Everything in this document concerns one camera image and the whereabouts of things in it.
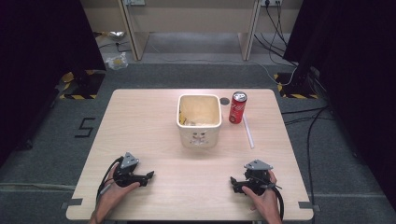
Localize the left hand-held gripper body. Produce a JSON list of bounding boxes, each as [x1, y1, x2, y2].
[[112, 151, 148, 189]]

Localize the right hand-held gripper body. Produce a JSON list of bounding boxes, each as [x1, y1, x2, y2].
[[242, 159, 275, 196]]

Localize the white straw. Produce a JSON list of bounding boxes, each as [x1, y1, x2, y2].
[[242, 114, 256, 149]]

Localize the red drink can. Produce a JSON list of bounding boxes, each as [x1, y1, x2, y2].
[[228, 91, 248, 125]]

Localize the cream plastic bin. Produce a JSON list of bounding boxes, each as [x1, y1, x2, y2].
[[176, 93, 223, 149]]

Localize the person's right hand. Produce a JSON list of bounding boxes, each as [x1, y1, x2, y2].
[[242, 170, 281, 220]]

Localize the person's left hand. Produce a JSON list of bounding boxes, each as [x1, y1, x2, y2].
[[92, 163, 141, 218]]

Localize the grey tape strip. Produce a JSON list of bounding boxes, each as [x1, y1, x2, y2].
[[298, 201, 321, 213], [60, 198, 84, 210]]

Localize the stand base with striped tape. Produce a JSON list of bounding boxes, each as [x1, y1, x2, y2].
[[59, 69, 106, 101], [274, 72, 320, 100]]

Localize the clear plastic bag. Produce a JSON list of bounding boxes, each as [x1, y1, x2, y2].
[[105, 51, 129, 71]]

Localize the silver foil wrapper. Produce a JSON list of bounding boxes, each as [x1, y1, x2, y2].
[[106, 31, 126, 41]]

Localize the black curtain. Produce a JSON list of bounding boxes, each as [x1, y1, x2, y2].
[[282, 0, 396, 213], [0, 0, 106, 167]]

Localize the light wooden desk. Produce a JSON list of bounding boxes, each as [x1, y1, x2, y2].
[[79, 0, 304, 62]]

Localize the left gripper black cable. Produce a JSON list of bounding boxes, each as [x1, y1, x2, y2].
[[95, 156, 125, 203]]

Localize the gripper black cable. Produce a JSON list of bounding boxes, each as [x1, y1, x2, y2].
[[95, 156, 125, 203], [270, 184, 286, 222]]

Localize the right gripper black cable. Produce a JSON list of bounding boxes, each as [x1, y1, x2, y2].
[[270, 184, 286, 222]]

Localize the long black floor cable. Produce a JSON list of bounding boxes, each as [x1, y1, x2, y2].
[[305, 106, 329, 207]]

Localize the thin black cable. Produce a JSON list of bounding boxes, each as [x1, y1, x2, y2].
[[98, 39, 133, 53]]

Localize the black cables from socket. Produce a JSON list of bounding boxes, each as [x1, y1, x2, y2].
[[253, 2, 299, 68]]

